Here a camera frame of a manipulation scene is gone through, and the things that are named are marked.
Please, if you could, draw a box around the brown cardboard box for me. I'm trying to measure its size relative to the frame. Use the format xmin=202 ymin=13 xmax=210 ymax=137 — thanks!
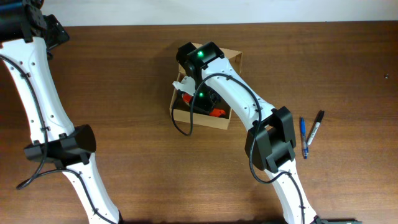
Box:
xmin=169 ymin=42 xmax=243 ymax=131

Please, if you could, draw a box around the orange utility knife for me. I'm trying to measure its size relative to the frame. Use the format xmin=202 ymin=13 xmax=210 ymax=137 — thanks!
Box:
xmin=193 ymin=92 xmax=226 ymax=118

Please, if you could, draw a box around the blue ballpoint pen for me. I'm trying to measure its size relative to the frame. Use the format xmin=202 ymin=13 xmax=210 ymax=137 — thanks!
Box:
xmin=300 ymin=117 xmax=309 ymax=159

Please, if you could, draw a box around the black white marker pen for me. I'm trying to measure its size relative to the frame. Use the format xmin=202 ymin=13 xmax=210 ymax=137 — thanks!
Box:
xmin=307 ymin=110 xmax=325 ymax=146

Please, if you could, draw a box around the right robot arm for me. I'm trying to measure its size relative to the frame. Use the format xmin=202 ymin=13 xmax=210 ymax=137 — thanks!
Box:
xmin=174 ymin=42 xmax=323 ymax=223

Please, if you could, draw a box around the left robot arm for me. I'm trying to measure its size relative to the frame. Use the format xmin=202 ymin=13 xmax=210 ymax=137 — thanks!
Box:
xmin=1 ymin=1 xmax=124 ymax=223

